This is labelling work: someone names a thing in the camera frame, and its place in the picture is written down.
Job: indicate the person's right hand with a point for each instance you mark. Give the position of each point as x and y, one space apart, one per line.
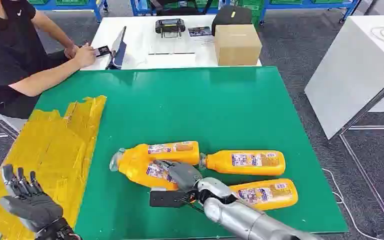
85 56

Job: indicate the person's left hand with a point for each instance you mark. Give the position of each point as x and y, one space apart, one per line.
71 51

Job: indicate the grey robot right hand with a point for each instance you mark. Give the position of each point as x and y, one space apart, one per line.
185 175

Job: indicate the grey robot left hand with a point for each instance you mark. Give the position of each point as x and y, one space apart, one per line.
36 208

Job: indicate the orange drink bottle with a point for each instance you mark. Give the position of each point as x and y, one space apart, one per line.
278 198
222 164
132 165
187 158

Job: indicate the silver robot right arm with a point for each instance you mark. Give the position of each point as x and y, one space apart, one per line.
238 218

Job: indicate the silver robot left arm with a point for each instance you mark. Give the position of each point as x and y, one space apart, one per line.
56 232

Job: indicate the black smartphone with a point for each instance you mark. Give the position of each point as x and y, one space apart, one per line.
102 51

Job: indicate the tablet with blue cover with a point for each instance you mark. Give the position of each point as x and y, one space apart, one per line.
119 46

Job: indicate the blue metal rack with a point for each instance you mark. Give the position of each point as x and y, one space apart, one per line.
72 5
139 10
311 4

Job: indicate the white table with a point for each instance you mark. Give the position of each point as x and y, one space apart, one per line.
139 36

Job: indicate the yellow plastic sheet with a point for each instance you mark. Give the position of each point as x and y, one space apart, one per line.
46 145

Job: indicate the person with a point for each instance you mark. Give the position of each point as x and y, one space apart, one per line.
6 49

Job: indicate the green table mat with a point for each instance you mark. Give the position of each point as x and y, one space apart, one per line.
195 106

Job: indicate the black handheld controller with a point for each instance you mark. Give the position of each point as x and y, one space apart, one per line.
169 26

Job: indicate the printed booklet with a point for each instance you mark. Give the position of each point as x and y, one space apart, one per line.
200 32

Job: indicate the brown cardboard box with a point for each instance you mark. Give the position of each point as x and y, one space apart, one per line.
238 46

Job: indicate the black bag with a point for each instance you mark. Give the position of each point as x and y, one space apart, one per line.
230 16

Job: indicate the green plastic crate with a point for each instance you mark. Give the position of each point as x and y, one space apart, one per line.
255 8

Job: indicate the white side cabinet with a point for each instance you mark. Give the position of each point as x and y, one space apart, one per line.
344 76

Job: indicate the dark right wrist camera box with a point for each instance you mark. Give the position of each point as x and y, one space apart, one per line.
165 198

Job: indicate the grey metal frame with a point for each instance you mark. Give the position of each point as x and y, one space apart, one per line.
367 109

